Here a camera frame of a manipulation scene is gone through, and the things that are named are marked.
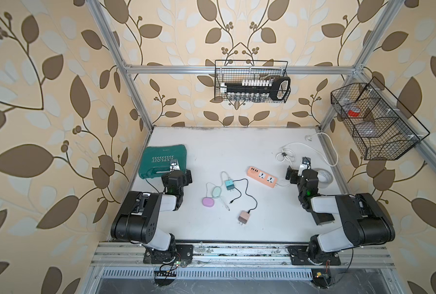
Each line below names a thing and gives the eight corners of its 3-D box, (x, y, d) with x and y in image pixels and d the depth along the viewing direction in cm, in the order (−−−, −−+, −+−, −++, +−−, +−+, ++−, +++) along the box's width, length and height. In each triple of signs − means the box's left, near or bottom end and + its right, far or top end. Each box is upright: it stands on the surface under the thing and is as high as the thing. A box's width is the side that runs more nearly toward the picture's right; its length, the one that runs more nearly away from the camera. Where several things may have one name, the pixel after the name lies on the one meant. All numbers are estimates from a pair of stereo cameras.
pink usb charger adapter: (236, 222, 85) (236, 220, 83) (241, 210, 88) (242, 209, 87) (244, 226, 84) (245, 225, 82) (250, 215, 87) (250, 213, 85)
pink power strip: (244, 174, 100) (245, 172, 98) (249, 167, 103) (249, 164, 101) (274, 189, 95) (275, 186, 93) (278, 180, 98) (279, 178, 96)
